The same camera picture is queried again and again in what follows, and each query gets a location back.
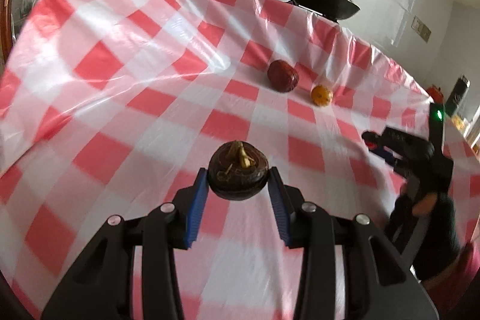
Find small striped yellow melon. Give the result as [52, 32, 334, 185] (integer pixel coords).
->
[310, 84, 334, 107]

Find wrinkled red apple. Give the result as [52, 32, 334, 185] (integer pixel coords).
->
[267, 60, 299, 93]

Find dark mangosteen back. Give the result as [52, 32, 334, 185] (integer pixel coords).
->
[208, 140, 269, 201]

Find red tomato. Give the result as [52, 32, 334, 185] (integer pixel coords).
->
[364, 140, 383, 151]

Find black thermos bottle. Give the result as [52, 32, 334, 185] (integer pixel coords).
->
[444, 75, 470, 118]

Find red small pot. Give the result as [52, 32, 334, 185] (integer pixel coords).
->
[426, 85, 444, 104]

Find red white checkered tablecloth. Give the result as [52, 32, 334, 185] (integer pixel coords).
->
[1, 0, 431, 318]

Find wall power socket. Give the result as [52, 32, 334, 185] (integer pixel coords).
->
[411, 16, 431, 43]

